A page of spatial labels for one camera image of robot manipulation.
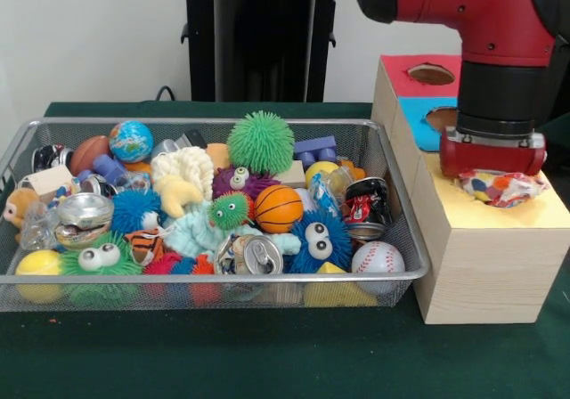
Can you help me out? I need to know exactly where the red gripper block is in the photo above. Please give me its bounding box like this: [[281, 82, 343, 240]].
[[439, 139, 548, 178]]

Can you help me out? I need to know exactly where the colourful confetti print cloth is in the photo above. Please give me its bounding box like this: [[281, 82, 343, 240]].
[[457, 170, 550, 209]]

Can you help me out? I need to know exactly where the wooden box with three holes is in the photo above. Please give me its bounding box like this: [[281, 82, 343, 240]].
[[371, 53, 570, 325]]

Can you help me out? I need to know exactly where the side table with green cloth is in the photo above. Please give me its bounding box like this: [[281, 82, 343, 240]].
[[536, 113, 570, 173]]

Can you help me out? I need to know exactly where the crushed black red can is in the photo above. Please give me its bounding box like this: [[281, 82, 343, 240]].
[[343, 175, 394, 240]]

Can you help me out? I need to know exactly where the white baseball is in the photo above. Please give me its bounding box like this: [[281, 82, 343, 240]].
[[351, 240, 406, 293]]

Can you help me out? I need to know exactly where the blue spiky ball with eyes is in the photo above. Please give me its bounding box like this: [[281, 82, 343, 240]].
[[284, 210, 354, 274]]

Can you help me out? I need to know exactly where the small orange basketball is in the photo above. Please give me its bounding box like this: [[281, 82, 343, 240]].
[[253, 183, 305, 234]]

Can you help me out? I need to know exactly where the plain green spiky ball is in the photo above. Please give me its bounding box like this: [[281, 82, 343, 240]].
[[226, 110, 296, 175]]

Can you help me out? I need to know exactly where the crushed silver drink can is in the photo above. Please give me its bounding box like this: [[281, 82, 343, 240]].
[[215, 232, 285, 275]]

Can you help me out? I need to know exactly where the globe print ball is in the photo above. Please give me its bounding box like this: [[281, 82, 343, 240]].
[[109, 120, 155, 164]]

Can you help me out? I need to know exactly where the green spiky ball with eyes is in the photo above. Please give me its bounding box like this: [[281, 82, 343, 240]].
[[60, 232, 143, 306]]

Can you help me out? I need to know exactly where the yellow foam ball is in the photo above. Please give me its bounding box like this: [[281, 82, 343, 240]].
[[15, 249, 63, 305]]

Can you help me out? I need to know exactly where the wire mesh bin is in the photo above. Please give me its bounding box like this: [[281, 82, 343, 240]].
[[0, 118, 432, 314]]

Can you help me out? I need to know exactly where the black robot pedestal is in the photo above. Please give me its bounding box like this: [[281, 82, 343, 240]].
[[171, 0, 360, 103]]

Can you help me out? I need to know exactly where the black cable loop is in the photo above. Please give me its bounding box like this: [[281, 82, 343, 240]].
[[153, 85, 179, 103]]

